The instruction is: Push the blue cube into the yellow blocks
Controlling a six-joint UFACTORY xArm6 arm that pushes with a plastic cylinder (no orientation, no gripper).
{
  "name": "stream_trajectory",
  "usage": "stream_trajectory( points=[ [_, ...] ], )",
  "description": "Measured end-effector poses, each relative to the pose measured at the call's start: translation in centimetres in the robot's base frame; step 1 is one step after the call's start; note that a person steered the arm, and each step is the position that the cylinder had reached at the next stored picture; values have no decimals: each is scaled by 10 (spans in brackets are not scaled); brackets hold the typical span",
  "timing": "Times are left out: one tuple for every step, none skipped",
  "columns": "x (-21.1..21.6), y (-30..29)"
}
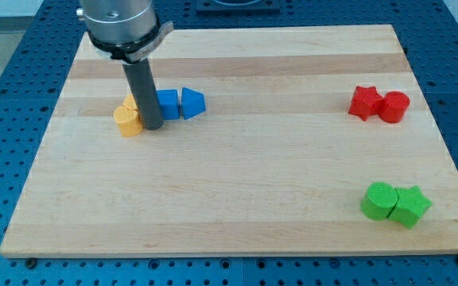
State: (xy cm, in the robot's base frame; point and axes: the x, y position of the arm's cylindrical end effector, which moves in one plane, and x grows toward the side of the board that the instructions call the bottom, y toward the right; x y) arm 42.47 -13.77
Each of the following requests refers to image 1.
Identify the green cylinder block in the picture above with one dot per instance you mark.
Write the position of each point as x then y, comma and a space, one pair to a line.
379, 200

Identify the red cylinder block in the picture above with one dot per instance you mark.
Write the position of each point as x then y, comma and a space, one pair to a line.
394, 107

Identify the blue cube block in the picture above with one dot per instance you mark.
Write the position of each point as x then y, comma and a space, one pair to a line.
169, 104

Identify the yellow block behind rod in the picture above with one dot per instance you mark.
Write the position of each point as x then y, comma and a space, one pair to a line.
130, 103

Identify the red star block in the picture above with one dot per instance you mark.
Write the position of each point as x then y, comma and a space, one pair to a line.
365, 102

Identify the yellow heart block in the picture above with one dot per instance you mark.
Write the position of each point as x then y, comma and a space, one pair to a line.
128, 121

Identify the dark mounting plate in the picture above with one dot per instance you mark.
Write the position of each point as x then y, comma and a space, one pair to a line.
237, 6

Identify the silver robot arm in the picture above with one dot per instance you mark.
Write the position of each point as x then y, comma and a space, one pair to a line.
126, 30

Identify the blue triangular block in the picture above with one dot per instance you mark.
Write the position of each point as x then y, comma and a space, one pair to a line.
192, 103

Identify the green star block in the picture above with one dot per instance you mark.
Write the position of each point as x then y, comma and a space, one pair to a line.
410, 207

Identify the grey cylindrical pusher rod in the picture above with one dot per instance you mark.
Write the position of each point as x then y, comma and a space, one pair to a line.
140, 79

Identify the wooden board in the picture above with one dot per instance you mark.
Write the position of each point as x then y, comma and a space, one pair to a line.
275, 166

